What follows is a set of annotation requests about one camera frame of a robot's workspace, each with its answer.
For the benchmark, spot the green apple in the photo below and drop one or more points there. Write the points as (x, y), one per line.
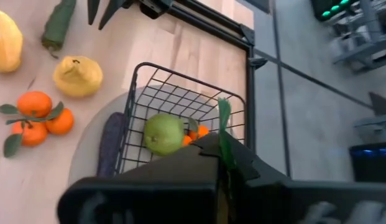
(163, 133)

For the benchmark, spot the yellow starfruit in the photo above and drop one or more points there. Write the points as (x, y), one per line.
(6, 40)

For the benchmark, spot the yellow pear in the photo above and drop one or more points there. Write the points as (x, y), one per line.
(77, 76)

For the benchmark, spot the grey metal furniture frame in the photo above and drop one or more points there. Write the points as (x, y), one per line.
(366, 46)

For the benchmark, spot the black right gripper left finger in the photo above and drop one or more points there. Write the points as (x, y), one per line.
(149, 193)

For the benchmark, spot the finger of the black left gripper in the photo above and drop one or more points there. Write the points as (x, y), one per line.
(93, 9)
(113, 9)

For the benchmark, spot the background robot station green lights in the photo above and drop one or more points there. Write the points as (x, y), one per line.
(323, 7)

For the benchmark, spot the dark green cucumber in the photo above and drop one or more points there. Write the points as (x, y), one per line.
(59, 25)

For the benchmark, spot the black box with blue lights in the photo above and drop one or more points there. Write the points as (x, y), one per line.
(370, 165)

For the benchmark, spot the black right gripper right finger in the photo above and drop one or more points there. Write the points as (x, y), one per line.
(289, 202)

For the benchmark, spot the dark floor plate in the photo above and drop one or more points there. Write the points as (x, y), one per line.
(382, 105)

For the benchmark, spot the orange carrot with green leaves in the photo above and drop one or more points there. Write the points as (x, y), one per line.
(224, 124)

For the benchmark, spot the round grey mat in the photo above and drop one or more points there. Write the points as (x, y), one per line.
(87, 149)

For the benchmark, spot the dark purple eggplant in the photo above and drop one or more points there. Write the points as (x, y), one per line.
(110, 143)

